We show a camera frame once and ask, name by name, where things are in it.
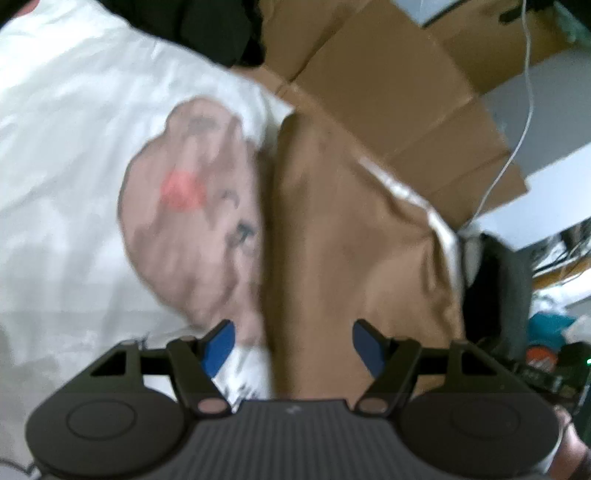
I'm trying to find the white cable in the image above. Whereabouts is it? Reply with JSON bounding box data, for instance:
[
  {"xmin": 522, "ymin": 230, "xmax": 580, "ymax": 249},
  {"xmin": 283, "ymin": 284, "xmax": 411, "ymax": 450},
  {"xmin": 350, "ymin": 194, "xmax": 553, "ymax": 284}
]
[{"xmin": 462, "ymin": 0, "xmax": 536, "ymax": 232}]

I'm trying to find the bear print bedsheet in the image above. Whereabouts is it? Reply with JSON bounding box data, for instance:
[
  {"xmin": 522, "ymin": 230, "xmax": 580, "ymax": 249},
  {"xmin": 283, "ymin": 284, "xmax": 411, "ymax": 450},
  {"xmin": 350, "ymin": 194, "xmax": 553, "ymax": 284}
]
[{"xmin": 0, "ymin": 0, "xmax": 467, "ymax": 480}]

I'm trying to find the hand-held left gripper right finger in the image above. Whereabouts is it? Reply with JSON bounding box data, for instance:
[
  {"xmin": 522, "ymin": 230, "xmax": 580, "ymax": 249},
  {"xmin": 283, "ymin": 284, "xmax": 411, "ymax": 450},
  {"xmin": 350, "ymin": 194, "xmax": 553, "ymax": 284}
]
[{"xmin": 352, "ymin": 318, "xmax": 509, "ymax": 418}]

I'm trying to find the black garment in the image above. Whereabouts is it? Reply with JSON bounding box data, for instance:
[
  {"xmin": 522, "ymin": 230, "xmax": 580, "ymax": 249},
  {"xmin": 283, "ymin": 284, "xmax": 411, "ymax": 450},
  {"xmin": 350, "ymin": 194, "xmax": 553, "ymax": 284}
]
[{"xmin": 99, "ymin": 0, "xmax": 266, "ymax": 68}]

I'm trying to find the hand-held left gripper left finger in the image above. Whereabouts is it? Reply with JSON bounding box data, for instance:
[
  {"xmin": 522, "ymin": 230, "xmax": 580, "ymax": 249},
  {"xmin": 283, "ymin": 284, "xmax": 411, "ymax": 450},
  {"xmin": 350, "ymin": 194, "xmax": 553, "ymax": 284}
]
[{"xmin": 85, "ymin": 320, "xmax": 236, "ymax": 418}]

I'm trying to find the teal orange garment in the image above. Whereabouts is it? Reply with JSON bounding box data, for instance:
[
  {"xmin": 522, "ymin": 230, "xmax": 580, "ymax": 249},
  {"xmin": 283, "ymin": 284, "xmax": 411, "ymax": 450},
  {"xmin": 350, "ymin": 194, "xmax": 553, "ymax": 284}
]
[{"xmin": 526, "ymin": 314, "xmax": 585, "ymax": 370}]

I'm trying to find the brown cardboard sheet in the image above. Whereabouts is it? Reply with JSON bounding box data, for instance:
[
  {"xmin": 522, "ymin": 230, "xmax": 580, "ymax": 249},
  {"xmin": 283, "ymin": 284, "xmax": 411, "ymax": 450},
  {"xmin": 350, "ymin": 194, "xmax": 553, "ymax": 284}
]
[{"xmin": 231, "ymin": 0, "xmax": 529, "ymax": 232}]

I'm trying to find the person's right hand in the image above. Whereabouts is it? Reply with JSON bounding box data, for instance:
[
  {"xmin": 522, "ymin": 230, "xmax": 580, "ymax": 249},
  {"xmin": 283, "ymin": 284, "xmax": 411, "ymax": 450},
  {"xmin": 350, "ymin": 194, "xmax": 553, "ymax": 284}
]
[{"xmin": 549, "ymin": 411, "xmax": 591, "ymax": 480}]

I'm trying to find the brown printed t-shirt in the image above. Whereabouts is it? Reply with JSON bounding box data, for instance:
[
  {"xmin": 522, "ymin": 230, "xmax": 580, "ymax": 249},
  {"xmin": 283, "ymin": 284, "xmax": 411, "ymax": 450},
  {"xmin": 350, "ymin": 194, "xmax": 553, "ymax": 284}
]
[{"xmin": 265, "ymin": 113, "xmax": 465, "ymax": 402}]

